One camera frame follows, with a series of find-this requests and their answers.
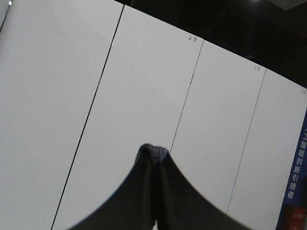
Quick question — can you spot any dark grey towel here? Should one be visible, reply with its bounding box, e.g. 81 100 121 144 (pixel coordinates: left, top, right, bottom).
73 144 246 230

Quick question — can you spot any blue banner with white characters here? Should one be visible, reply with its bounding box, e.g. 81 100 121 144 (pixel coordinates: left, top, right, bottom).
276 118 307 230

